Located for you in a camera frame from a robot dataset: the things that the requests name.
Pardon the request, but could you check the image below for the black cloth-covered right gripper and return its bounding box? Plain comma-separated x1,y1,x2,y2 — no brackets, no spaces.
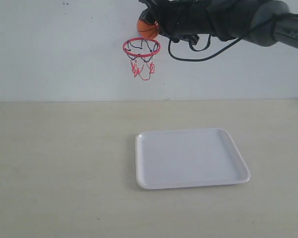
138,0,216,45

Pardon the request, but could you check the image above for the small orange basketball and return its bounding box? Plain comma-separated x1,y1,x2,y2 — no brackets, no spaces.
137,19,159,40

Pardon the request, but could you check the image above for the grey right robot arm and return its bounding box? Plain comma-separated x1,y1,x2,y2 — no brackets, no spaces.
139,0,298,49

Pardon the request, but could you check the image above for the red mini basketball hoop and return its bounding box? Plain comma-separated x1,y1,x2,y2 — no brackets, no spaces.
122,37,161,81

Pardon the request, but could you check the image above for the white rectangular plastic tray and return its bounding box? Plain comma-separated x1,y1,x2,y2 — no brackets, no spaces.
135,128,251,190

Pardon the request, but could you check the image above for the black cable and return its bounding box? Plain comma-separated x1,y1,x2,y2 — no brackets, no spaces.
167,12,298,62

